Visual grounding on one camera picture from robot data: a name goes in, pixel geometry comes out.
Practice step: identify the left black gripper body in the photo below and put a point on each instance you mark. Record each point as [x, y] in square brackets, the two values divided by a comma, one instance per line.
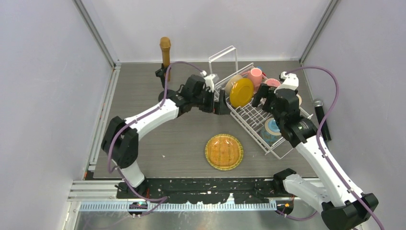
[206, 102]

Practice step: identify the pink plastic cup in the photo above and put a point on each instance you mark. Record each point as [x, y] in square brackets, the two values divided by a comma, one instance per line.
[255, 75]

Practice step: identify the pink floral cup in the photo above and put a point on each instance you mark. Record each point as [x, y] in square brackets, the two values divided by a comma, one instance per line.
[273, 82]

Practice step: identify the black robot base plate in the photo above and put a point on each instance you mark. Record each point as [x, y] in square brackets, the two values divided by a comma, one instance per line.
[248, 190]

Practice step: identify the white wire dish rack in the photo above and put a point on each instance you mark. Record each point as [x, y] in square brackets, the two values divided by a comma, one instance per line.
[252, 119]

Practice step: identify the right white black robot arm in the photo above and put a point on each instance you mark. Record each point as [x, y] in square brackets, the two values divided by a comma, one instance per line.
[341, 204]

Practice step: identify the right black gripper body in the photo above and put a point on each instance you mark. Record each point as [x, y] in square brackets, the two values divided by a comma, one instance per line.
[270, 102]

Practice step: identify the cream floral cup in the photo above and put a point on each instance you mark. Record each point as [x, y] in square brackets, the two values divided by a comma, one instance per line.
[299, 99]

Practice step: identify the black silver microphone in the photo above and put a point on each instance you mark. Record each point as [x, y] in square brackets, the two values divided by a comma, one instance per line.
[320, 114]

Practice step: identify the beige ceramic bowl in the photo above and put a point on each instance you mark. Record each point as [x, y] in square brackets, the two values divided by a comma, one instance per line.
[231, 83]

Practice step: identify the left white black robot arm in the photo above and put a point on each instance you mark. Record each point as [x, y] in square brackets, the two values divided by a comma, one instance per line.
[121, 139]

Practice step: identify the blue patterned bowl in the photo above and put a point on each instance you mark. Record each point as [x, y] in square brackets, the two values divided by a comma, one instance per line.
[270, 132]

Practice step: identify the yellow woven bamboo plate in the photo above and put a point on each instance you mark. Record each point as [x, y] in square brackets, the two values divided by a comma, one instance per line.
[207, 158]

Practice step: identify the slotted cable duct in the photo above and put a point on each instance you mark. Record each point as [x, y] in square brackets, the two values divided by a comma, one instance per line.
[145, 206]

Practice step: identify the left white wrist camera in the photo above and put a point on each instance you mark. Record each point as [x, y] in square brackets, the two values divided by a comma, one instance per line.
[209, 81]

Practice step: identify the brown microphone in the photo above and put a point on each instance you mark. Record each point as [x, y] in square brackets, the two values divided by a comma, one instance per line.
[165, 45]

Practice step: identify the yellow patterned plate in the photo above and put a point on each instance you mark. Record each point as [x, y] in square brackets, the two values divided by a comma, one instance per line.
[241, 93]

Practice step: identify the left aluminium rail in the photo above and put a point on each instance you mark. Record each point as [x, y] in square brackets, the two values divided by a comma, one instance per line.
[101, 120]

